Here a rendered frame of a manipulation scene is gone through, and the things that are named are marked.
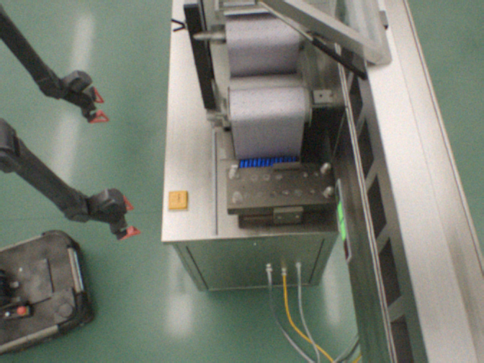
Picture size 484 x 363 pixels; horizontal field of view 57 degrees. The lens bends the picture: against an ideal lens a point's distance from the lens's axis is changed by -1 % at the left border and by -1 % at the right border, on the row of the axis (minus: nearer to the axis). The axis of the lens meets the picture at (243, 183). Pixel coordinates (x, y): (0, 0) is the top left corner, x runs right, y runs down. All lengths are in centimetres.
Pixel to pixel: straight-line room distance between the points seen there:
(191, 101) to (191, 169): 34
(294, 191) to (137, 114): 179
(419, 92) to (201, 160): 88
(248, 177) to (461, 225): 75
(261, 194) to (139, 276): 124
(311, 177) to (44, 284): 152
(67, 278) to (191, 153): 104
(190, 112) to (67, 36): 204
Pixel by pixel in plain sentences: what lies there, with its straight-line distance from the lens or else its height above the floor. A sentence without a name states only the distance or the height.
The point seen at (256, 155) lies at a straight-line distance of 162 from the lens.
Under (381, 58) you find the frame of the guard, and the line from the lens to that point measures 107.
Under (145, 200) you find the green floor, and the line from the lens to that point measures 279.
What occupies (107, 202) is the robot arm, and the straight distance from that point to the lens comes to 139.
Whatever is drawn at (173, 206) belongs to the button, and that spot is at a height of 92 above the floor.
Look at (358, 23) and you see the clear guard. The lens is 110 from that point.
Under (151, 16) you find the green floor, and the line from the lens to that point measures 374.
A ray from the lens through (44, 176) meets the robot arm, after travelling 121.
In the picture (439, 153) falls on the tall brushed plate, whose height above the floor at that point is 144.
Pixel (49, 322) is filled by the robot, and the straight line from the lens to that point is 248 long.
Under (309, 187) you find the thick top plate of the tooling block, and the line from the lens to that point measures 158.
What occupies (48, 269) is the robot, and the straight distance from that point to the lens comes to 253.
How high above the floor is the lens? 244
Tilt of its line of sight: 63 degrees down
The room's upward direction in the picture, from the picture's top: 6 degrees counter-clockwise
